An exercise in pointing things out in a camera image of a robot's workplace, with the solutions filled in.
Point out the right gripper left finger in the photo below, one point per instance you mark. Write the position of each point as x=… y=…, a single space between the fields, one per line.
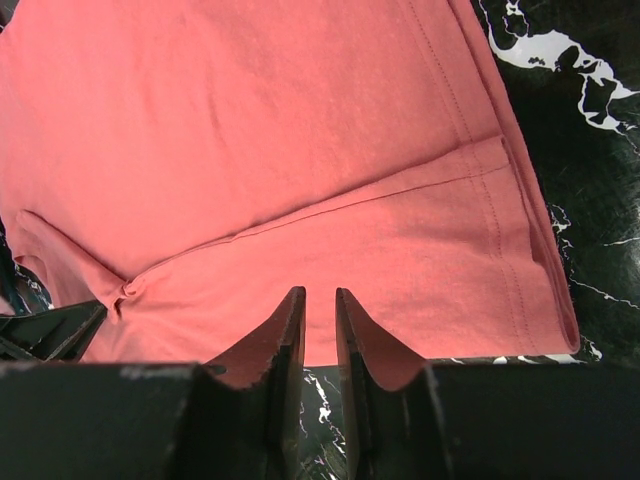
x=234 y=417

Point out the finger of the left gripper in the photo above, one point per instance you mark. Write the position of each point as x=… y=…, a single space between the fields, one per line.
x=61 y=334

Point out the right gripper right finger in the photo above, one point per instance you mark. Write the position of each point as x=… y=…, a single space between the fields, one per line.
x=407 y=418

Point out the dusty red t-shirt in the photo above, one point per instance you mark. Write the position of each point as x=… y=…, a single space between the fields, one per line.
x=187 y=163

